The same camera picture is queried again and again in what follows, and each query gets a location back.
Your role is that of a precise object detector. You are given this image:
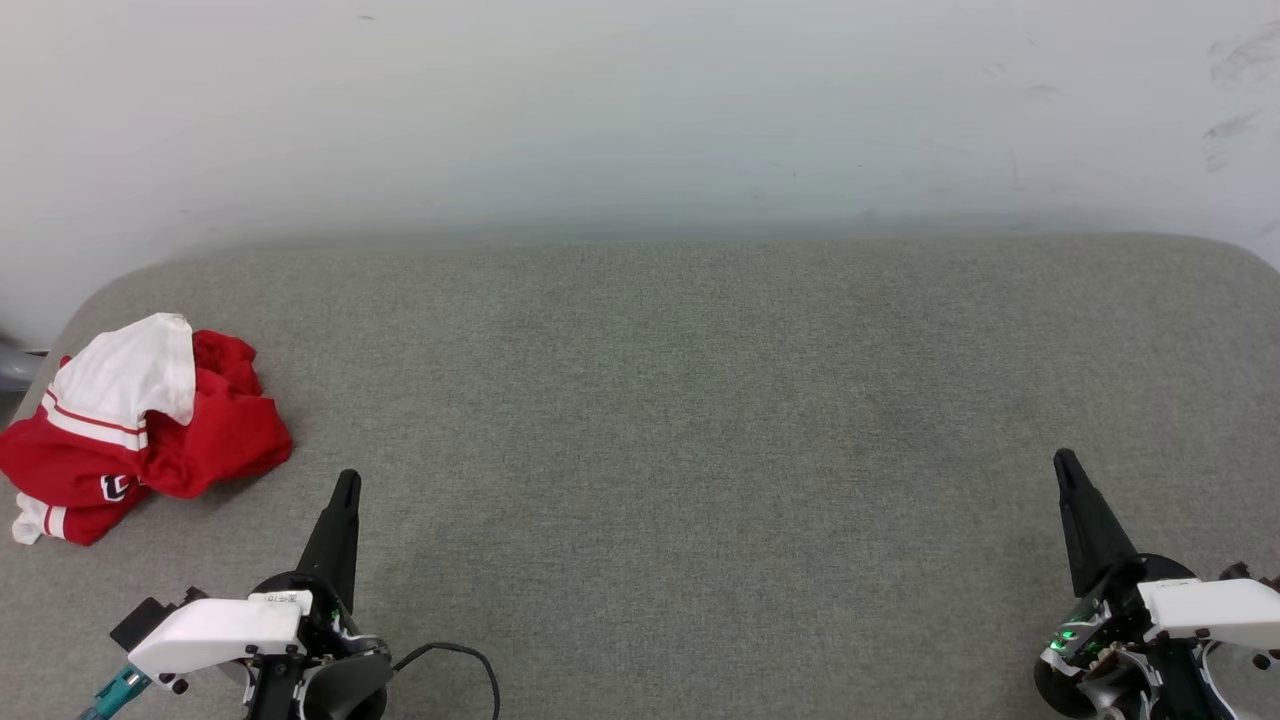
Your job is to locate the teal cable connector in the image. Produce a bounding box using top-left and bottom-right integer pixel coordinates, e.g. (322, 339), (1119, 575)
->
(78, 664), (153, 720)

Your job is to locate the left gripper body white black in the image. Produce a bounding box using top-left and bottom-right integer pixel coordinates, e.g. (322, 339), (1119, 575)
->
(127, 571), (393, 720)

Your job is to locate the red and white jersey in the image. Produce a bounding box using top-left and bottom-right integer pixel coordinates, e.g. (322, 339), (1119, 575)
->
(0, 313), (294, 547)

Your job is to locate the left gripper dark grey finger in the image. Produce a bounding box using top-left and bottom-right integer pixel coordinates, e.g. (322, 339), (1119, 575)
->
(296, 469), (362, 614)

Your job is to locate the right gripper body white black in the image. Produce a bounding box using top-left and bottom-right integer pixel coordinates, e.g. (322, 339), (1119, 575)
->
(1035, 554), (1280, 683)

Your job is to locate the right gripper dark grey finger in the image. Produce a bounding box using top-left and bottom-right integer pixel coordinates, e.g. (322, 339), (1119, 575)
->
(1053, 448), (1143, 600)

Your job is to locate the thin black cable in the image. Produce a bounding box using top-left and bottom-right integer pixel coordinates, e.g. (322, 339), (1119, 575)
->
(390, 642), (501, 720)

